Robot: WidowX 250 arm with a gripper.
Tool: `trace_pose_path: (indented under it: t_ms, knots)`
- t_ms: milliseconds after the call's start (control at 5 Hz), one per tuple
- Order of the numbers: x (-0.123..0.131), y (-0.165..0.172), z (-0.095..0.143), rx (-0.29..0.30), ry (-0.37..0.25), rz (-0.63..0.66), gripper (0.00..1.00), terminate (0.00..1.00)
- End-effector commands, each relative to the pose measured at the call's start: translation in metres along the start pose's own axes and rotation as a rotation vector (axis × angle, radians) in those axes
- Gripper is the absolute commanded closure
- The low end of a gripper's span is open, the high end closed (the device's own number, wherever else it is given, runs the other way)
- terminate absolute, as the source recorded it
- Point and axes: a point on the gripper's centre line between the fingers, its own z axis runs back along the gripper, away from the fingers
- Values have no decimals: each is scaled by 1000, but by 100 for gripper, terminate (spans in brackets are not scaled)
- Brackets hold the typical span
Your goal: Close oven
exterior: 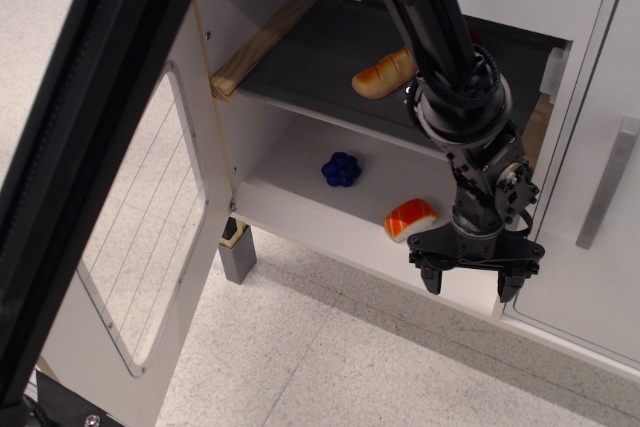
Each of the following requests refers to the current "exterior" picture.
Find toy salmon sushi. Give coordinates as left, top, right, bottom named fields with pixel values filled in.
left=384, top=198, right=438, bottom=242

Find white toy kitchen cabinet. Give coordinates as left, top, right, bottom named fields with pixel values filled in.
left=196, top=0, right=639, bottom=379

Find silver right door handle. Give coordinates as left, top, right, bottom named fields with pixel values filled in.
left=575, top=116, right=639, bottom=250

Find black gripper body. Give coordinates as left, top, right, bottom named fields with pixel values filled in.
left=407, top=223, right=545, bottom=270

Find toy bread loaf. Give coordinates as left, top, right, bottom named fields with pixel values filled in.
left=351, top=47, right=418, bottom=100

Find white right cabinet door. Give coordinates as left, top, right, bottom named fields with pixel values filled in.
left=505, top=0, right=639, bottom=370

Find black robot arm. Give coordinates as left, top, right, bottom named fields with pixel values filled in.
left=383, top=0, right=544, bottom=303

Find grey oven tray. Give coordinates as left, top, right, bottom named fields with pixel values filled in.
left=239, top=0, right=563, bottom=155

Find blue toy grapes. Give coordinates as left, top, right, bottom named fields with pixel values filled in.
left=321, top=151, right=362, bottom=187

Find white oven door with window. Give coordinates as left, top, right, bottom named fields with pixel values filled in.
left=39, top=6, right=231, bottom=426

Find black vertical frame bar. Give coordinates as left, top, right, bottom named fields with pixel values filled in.
left=1, top=0, right=195, bottom=426

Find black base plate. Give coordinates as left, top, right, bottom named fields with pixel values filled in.
left=36, top=371, right=123, bottom=427

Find grey cabinet leg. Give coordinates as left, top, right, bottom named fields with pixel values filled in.
left=218, top=217, right=257, bottom=284

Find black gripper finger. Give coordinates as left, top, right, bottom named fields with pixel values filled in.
left=498, top=266, right=531, bottom=303
left=419, top=264, right=442, bottom=295

